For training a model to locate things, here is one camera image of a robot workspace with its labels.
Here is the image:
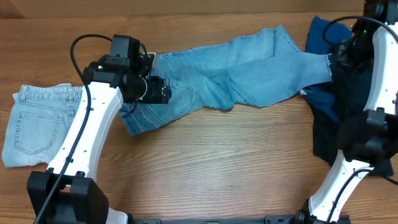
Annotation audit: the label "dark navy garment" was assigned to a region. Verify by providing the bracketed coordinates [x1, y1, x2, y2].
[312, 39, 394, 177]

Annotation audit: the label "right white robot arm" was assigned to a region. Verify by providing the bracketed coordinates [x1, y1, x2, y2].
[294, 0, 397, 223]

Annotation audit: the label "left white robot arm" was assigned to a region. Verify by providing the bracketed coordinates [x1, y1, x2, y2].
[27, 35, 172, 223]

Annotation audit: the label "medium blue denim jeans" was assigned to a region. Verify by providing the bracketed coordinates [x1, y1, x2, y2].
[119, 26, 331, 135]

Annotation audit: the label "light blue folded jeans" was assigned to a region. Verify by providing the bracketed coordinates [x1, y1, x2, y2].
[2, 83, 82, 168]

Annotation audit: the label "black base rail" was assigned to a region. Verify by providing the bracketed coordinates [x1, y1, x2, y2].
[128, 215, 299, 224]

